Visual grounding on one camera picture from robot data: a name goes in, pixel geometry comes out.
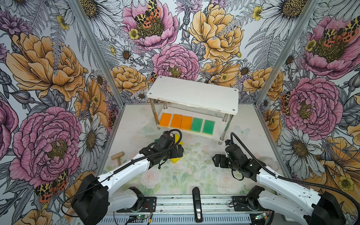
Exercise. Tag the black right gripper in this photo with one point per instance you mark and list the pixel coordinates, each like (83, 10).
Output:
(223, 158)

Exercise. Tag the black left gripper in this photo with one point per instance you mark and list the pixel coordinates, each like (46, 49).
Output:
(174, 154)

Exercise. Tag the orange sponge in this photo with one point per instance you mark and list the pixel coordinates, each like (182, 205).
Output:
(186, 123)
(165, 120)
(176, 121)

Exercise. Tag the light green sponge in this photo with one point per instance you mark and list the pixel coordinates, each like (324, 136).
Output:
(208, 128)
(196, 125)

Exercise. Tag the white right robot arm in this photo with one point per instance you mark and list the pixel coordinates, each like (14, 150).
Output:
(299, 203)

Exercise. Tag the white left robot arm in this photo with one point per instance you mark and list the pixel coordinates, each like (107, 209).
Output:
(98, 196)

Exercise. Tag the white two-tier metal shelf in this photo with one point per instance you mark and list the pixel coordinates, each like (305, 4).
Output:
(195, 99)

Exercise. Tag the yellow sponge flat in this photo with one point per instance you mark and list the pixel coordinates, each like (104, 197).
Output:
(177, 159)

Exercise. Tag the small wooden mallet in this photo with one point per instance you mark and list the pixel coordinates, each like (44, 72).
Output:
(118, 157)

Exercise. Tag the black stapler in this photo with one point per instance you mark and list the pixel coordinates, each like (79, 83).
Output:
(197, 205)

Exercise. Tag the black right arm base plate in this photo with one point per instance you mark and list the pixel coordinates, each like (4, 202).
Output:
(245, 204)

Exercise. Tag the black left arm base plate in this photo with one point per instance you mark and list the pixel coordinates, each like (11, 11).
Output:
(148, 205)

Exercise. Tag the aluminium front rail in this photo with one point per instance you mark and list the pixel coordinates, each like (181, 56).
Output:
(179, 210)

